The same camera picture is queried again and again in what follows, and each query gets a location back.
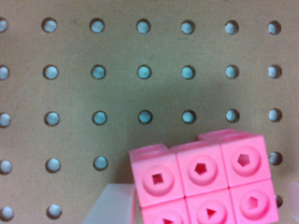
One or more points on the brown pegboard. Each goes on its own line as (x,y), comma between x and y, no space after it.
(89,80)

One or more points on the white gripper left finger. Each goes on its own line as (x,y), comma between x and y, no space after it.
(116,205)

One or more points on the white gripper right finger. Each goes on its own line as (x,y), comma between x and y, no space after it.
(294,200)

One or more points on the pink block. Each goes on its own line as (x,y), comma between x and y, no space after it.
(222,178)

